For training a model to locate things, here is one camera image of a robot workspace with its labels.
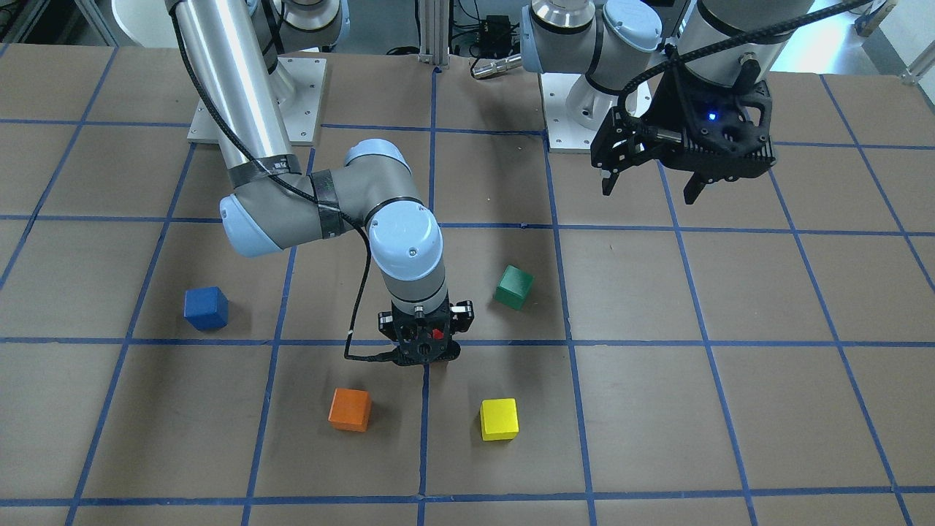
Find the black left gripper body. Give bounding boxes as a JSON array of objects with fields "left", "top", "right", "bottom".
[{"left": 632, "top": 66, "right": 702, "bottom": 172}]

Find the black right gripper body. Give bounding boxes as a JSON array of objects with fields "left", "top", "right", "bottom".
[{"left": 378, "top": 300, "right": 475, "bottom": 340}]

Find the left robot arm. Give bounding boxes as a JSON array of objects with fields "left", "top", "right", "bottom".
[{"left": 520, "top": 1, "right": 812, "bottom": 205}]

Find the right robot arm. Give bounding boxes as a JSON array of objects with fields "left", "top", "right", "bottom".
[{"left": 166, "top": 1, "right": 470, "bottom": 342}]

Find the orange wooden block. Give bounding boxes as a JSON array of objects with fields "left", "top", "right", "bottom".
[{"left": 327, "top": 387, "right": 372, "bottom": 432}]

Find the green wooden block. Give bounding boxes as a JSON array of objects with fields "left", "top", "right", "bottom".
[{"left": 493, "top": 265, "right": 535, "bottom": 310}]

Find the yellow wooden block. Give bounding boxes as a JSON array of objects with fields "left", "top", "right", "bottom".
[{"left": 480, "top": 397, "right": 519, "bottom": 441}]

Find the blue wooden block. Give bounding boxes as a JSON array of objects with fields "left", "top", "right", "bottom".
[{"left": 183, "top": 286, "right": 229, "bottom": 332}]

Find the silver cylinder connector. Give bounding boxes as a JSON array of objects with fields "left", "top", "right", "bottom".
[{"left": 470, "top": 53, "right": 523, "bottom": 80}]

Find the black electronics box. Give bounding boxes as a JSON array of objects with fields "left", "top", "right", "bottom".
[{"left": 478, "top": 15, "right": 512, "bottom": 58}]

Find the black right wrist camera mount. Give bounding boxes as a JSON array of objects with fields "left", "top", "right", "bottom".
[{"left": 343, "top": 332, "right": 461, "bottom": 366}]

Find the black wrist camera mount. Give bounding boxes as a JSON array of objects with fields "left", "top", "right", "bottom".
[
  {"left": 343, "top": 332, "right": 461, "bottom": 366},
  {"left": 662, "top": 67, "right": 777, "bottom": 184}
]

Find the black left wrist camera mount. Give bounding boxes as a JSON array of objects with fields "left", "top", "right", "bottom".
[{"left": 662, "top": 67, "right": 777, "bottom": 184}]

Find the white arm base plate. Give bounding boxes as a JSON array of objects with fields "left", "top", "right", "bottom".
[
  {"left": 540, "top": 73, "right": 617, "bottom": 154},
  {"left": 270, "top": 57, "right": 327, "bottom": 146}
]

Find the aluminium frame post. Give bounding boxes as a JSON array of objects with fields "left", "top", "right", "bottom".
[{"left": 416, "top": 0, "right": 451, "bottom": 69}]

